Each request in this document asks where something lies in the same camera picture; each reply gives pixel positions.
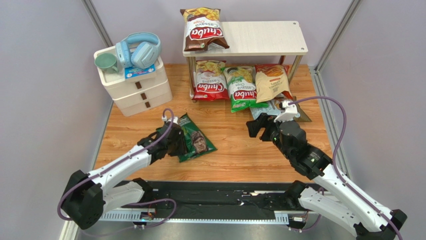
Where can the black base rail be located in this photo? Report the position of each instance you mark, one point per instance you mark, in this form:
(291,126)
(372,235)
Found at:
(231,203)

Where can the green ceramic mug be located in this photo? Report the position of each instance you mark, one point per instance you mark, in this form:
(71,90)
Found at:
(107,62)

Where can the blue sticker card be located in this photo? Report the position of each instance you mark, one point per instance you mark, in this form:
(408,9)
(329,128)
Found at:
(137,72)

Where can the dark green chips bag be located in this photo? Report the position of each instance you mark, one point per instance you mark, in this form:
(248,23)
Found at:
(197,143)

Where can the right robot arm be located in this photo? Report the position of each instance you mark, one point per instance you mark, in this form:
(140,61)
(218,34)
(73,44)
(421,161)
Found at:
(354,210)

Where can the green Chuba chips bag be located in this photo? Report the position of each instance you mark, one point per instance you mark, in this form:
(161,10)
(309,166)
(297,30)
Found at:
(241,88)

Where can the cream orange cassava chips bag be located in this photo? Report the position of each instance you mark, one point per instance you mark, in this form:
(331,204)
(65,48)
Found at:
(271,80)

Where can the red Chuba chips bag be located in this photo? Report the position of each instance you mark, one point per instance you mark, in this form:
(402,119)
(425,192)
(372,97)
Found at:
(210,82)

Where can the light blue cassava chips bag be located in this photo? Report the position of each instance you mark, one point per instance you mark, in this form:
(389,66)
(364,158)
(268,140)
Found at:
(272,108)

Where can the brown Chuba chips bag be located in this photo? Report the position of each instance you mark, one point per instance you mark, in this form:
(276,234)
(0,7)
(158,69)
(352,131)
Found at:
(203,29)

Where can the white two-tier shelf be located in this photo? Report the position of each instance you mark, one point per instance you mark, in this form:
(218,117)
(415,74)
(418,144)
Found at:
(255,38)

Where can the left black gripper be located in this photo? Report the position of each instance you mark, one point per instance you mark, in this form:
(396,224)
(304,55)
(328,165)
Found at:
(182,149)

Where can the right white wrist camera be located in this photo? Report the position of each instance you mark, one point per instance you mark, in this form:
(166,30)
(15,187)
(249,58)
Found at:
(288,111)

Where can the white three-drawer organizer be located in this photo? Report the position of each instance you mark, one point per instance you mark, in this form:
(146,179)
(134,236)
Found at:
(133,96)

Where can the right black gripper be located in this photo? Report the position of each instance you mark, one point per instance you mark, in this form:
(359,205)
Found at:
(265,126)

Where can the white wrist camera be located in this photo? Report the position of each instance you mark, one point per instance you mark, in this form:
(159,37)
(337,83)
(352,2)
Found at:
(175,120)
(288,111)

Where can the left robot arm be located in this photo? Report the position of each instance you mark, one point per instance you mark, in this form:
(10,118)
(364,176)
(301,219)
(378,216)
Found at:
(87,196)

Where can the light blue headphones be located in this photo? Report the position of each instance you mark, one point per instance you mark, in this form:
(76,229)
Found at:
(139,49)

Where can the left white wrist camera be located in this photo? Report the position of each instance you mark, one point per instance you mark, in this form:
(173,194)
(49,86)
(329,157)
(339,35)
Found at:
(175,120)

